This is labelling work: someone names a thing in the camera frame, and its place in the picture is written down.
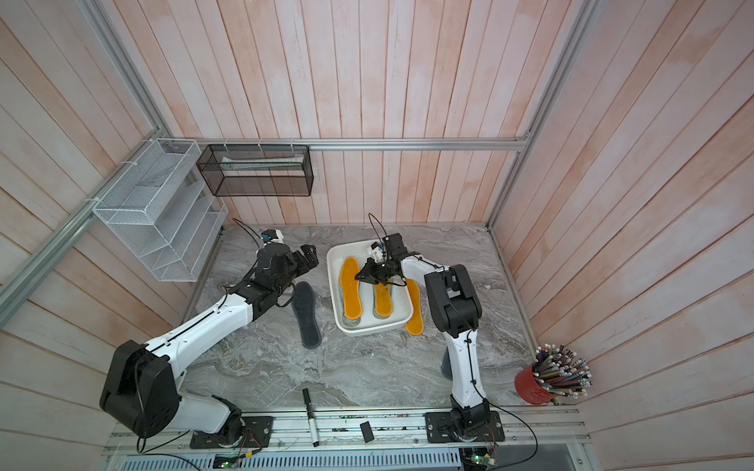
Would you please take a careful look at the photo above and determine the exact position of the red cup of pencils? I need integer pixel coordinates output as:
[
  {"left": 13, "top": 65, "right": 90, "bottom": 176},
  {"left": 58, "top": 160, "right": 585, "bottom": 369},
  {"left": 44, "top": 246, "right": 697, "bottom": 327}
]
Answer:
[{"left": 514, "top": 343, "right": 593, "bottom": 405}]

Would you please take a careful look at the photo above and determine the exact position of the small black block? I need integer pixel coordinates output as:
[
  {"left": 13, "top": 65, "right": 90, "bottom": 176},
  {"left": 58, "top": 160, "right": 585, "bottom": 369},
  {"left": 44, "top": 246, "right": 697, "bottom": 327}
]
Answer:
[{"left": 359, "top": 421, "right": 375, "bottom": 444}]

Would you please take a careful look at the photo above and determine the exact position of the yellow fuzzy insole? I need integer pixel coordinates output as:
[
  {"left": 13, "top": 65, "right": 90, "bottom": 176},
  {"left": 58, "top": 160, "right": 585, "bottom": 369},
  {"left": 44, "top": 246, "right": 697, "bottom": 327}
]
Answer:
[
  {"left": 373, "top": 284, "right": 394, "bottom": 319},
  {"left": 404, "top": 279, "right": 424, "bottom": 336},
  {"left": 339, "top": 257, "right": 363, "bottom": 327}
]

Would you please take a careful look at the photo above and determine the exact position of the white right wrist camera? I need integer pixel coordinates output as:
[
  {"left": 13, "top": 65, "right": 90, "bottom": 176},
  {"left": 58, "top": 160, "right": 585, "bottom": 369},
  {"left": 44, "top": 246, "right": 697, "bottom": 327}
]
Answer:
[{"left": 367, "top": 243, "right": 387, "bottom": 264}]

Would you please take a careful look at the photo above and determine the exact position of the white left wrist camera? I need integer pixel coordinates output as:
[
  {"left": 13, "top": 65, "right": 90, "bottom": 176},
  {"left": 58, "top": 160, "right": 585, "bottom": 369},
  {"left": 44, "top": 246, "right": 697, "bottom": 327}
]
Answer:
[{"left": 260, "top": 229, "right": 284, "bottom": 245}]

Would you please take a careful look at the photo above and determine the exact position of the white wire mesh shelf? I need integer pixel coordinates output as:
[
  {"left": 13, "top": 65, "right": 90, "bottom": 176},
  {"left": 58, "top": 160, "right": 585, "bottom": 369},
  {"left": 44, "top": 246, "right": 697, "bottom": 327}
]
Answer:
[{"left": 93, "top": 139, "right": 228, "bottom": 283}]

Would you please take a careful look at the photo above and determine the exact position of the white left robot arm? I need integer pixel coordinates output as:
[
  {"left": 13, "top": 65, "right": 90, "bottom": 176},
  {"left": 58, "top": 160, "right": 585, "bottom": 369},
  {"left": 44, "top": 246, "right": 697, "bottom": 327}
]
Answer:
[{"left": 99, "top": 239, "right": 319, "bottom": 447}]

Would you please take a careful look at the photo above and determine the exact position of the black marker pen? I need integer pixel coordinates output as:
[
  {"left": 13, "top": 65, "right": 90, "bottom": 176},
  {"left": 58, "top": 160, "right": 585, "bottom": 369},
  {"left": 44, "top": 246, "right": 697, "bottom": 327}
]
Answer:
[{"left": 302, "top": 388, "right": 320, "bottom": 447}]

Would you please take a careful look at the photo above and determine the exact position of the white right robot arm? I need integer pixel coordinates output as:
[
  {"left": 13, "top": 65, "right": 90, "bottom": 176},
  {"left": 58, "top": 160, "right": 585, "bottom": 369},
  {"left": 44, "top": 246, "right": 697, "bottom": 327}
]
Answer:
[{"left": 355, "top": 234, "right": 492, "bottom": 441}]

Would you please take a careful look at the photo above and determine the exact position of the black wire mesh basket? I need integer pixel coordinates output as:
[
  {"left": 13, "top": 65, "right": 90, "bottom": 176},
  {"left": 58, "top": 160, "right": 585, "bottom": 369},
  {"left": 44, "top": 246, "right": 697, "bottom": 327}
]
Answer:
[{"left": 198, "top": 143, "right": 314, "bottom": 197}]

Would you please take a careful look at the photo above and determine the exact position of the dark grey insole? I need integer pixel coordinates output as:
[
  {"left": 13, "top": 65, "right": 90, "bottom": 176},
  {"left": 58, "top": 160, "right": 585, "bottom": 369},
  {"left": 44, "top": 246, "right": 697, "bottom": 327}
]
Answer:
[
  {"left": 292, "top": 282, "right": 322, "bottom": 349},
  {"left": 441, "top": 351, "right": 453, "bottom": 381}
]

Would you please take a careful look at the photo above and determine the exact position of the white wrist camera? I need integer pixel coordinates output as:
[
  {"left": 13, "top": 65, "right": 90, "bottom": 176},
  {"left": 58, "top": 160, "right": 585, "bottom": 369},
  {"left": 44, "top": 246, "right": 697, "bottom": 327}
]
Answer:
[
  {"left": 260, "top": 229, "right": 284, "bottom": 245},
  {"left": 367, "top": 243, "right": 387, "bottom": 264}
]

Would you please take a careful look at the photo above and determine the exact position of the white textured insole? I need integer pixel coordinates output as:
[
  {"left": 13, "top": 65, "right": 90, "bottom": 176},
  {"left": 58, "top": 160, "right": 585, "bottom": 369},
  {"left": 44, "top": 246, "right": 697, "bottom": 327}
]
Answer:
[{"left": 339, "top": 276, "right": 363, "bottom": 327}]

